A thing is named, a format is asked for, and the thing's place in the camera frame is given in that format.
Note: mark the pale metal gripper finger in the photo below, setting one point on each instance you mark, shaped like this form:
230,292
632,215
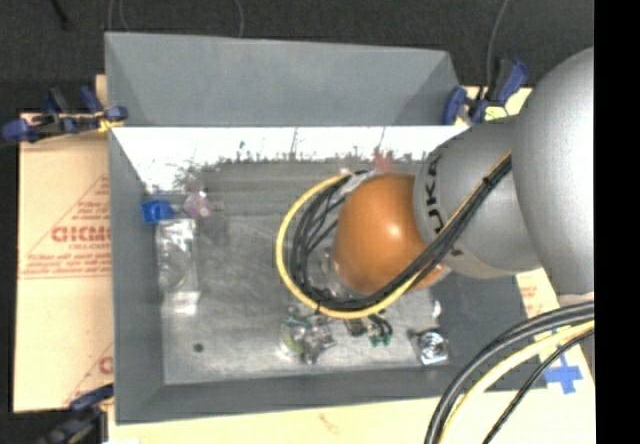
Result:
306,323
318,347

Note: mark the shiny silver round thing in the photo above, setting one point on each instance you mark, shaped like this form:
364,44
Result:
429,347

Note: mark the pink clear small thing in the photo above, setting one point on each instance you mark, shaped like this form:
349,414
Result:
198,205

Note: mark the grey metal bin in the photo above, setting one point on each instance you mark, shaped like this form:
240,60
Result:
240,272

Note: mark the blue square block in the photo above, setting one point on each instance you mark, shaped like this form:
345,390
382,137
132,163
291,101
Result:
155,211

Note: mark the clear plastic bottle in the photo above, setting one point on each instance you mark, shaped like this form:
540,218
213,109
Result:
175,254

